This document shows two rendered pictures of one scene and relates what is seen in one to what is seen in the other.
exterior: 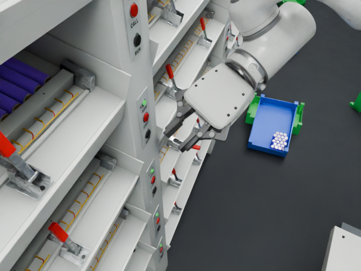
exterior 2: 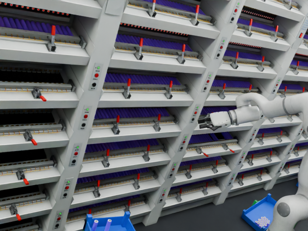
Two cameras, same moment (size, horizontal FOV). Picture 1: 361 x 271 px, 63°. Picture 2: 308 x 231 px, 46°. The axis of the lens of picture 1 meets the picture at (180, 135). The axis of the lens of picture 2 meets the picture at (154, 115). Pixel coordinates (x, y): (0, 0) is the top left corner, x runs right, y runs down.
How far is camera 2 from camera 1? 156 cm
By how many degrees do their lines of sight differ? 31
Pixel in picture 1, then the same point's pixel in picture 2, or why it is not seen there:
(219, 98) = (219, 118)
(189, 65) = not seen: hidden behind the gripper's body
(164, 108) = not seen: hidden behind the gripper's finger
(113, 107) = (189, 99)
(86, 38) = (194, 81)
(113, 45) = (199, 85)
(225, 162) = (221, 213)
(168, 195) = (181, 177)
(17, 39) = (186, 70)
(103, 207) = (167, 128)
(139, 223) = (168, 157)
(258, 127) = (256, 211)
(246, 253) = not seen: outside the picture
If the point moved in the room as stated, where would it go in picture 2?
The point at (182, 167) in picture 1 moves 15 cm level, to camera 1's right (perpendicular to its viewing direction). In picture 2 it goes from (195, 175) to (215, 187)
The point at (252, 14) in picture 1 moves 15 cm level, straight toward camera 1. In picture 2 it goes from (239, 100) to (225, 101)
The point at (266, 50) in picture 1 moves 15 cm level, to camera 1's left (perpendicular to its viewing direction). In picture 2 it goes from (239, 112) to (215, 100)
